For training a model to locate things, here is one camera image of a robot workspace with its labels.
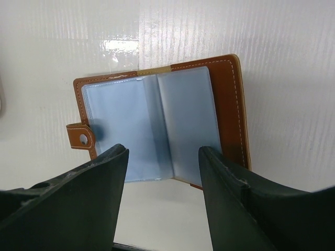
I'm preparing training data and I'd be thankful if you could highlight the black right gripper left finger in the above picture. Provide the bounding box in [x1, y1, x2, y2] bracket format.
[1, 144, 129, 250]

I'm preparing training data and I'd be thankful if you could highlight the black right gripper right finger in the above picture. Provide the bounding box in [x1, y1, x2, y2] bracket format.
[198, 146, 334, 250]

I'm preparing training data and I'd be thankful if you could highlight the brown leather card holder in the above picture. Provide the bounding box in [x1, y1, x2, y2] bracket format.
[66, 54, 251, 187]

